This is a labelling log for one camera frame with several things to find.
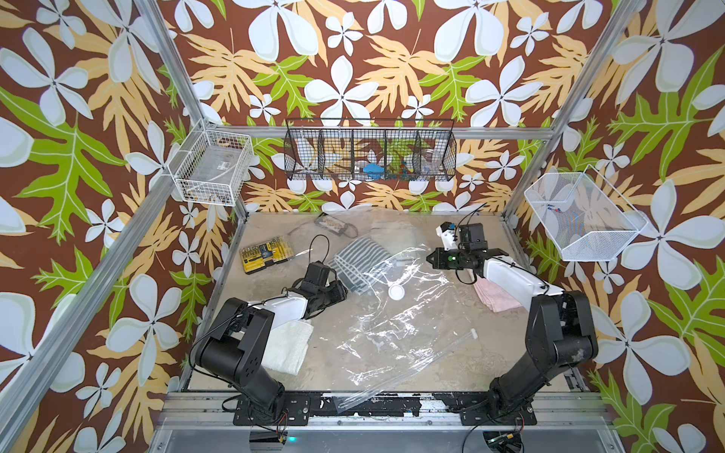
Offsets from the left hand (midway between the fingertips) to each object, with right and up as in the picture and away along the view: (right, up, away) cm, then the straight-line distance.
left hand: (344, 288), depth 95 cm
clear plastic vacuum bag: (+20, -9, -6) cm, 23 cm away
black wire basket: (+10, +49, +4) cm, 50 cm away
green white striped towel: (+5, +8, +5) cm, 10 cm away
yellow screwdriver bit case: (-33, +10, +8) cm, 36 cm away
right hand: (+28, +11, -2) cm, 30 cm away
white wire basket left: (-41, +39, -9) cm, 57 cm away
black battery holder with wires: (-5, +23, +20) cm, 31 cm away
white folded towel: (-16, -15, -13) cm, 25 cm away
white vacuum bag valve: (+18, -1, -3) cm, 18 cm away
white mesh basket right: (+71, +23, -13) cm, 76 cm away
